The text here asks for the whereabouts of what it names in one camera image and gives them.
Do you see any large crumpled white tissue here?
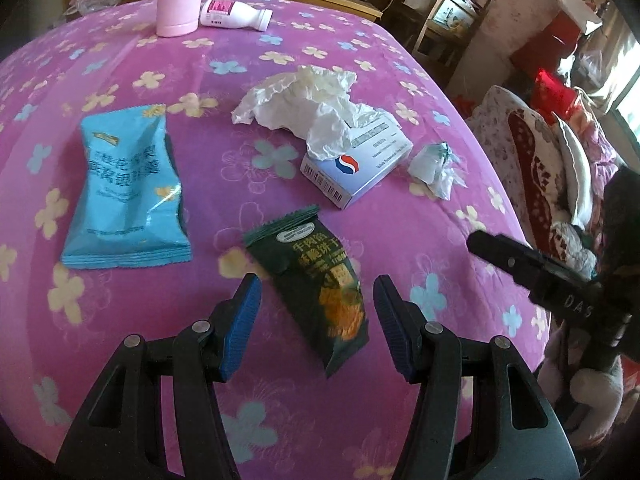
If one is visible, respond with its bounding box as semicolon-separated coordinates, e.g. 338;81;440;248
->
231;65;360;160

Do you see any dark green snack packet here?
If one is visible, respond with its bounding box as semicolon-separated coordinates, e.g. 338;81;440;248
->
243;205;369;377

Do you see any white blue medicine box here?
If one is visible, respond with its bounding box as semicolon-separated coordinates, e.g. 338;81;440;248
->
300;114;413;209

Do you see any white pink-label bottle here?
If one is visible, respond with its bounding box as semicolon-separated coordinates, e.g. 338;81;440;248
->
200;0;273;32

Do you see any purple floral tablecloth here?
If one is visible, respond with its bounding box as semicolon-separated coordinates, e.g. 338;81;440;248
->
1;0;548;458

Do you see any white cushion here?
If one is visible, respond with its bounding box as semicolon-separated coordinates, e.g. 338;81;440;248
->
553;113;593;230

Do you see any blue snack packet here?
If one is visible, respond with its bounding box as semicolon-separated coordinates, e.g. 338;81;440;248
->
61;104;192;270

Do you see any small crumpled wrapper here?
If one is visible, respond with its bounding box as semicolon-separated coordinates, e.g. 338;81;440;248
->
408;142;466;200

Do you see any floral covered sofa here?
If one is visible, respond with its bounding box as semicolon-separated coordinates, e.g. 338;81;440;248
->
468;86;624;276

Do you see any pink floral covered appliance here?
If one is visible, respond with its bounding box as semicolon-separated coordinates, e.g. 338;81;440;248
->
446;0;558;102

